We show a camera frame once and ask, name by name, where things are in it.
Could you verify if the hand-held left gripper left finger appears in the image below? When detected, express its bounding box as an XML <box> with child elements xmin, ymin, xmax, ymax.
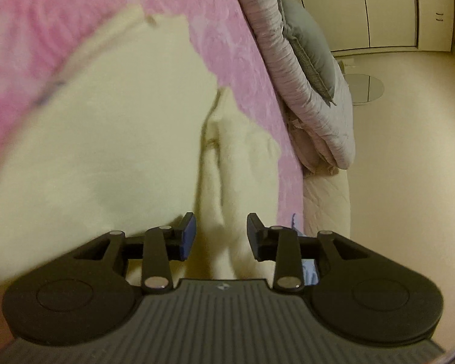
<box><xmin>72</xmin><ymin>212</ymin><xmax>197</xmax><ymax>295</ymax></box>

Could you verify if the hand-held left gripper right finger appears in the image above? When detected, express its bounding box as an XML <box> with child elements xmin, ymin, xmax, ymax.
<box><xmin>246</xmin><ymin>212</ymin><xmax>374</xmax><ymax>294</ymax></box>

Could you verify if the cream striped sweater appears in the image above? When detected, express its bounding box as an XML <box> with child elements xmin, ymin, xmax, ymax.
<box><xmin>0</xmin><ymin>4</ymin><xmax>283</xmax><ymax>292</ymax></box>

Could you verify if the light blue garment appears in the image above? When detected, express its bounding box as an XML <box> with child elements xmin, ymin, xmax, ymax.
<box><xmin>288</xmin><ymin>212</ymin><xmax>321</xmax><ymax>286</ymax></box>

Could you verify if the cream headboard cushion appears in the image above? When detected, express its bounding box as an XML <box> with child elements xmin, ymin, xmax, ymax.
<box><xmin>302</xmin><ymin>169</ymin><xmax>352</xmax><ymax>238</ymax></box>

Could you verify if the beige folded blanket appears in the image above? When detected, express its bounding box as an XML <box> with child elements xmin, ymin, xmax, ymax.
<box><xmin>288</xmin><ymin>116</ymin><xmax>340</xmax><ymax>177</ymax></box>

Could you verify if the striped folded quilt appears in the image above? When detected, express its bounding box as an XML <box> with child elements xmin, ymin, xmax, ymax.
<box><xmin>225</xmin><ymin>0</ymin><xmax>357</xmax><ymax>170</ymax></box>

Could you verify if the oval mirror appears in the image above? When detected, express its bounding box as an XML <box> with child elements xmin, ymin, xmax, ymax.
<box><xmin>343</xmin><ymin>73</ymin><xmax>385</xmax><ymax>105</ymax></box>

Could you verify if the grey pillow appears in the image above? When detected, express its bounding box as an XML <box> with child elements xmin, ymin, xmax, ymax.
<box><xmin>278</xmin><ymin>0</ymin><xmax>338</xmax><ymax>107</ymax></box>

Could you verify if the pink floral blanket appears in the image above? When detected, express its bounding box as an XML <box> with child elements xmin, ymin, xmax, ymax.
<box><xmin>0</xmin><ymin>0</ymin><xmax>308</xmax><ymax>236</ymax></box>

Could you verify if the cream wardrobe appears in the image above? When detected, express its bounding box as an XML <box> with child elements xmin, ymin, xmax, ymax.
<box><xmin>275</xmin><ymin>0</ymin><xmax>455</xmax><ymax>57</ymax></box>

